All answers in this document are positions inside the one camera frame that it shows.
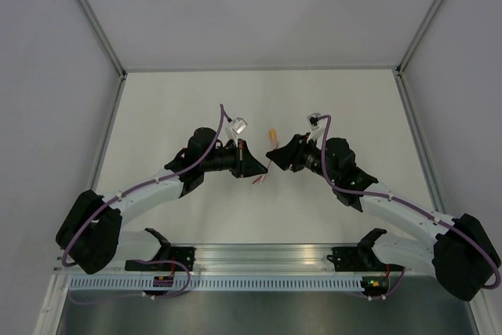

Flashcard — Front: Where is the left aluminium frame post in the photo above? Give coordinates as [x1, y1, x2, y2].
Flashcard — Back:
[50, 0, 127, 79]

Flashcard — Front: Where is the white slotted cable duct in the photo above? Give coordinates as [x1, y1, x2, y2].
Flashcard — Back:
[70, 275, 363, 292]

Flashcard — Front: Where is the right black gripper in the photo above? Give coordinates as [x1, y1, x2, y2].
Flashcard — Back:
[265, 133, 338, 184]

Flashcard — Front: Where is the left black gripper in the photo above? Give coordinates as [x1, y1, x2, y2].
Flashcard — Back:
[201, 139, 267, 179]

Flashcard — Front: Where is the red thin pen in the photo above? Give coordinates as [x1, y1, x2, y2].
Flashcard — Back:
[267, 142, 279, 168]

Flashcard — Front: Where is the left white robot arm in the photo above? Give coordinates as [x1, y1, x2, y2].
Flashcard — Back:
[56, 127, 267, 275]

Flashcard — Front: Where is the right aluminium frame post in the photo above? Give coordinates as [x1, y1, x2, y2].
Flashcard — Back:
[395, 0, 470, 77]

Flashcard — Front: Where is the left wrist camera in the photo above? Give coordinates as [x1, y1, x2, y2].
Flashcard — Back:
[228, 117, 248, 135]

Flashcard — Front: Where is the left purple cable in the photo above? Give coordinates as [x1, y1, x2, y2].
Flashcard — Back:
[61, 104, 232, 269]

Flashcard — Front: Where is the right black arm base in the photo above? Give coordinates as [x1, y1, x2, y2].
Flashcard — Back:
[326, 228, 403, 272]

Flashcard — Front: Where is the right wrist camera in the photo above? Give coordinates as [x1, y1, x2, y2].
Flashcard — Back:
[307, 113, 324, 141]

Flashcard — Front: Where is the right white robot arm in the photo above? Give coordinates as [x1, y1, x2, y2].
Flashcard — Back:
[266, 134, 501, 301]

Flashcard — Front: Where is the aluminium frame post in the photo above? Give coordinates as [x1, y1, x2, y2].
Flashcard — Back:
[395, 0, 470, 77]
[50, 0, 127, 79]

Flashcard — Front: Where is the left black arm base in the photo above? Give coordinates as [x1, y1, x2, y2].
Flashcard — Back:
[125, 228, 196, 274]

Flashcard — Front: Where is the aluminium mounting rail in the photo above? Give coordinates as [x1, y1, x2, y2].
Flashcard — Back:
[50, 243, 436, 275]

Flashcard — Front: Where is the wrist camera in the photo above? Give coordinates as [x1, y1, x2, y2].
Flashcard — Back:
[228, 117, 248, 135]
[307, 113, 324, 141]

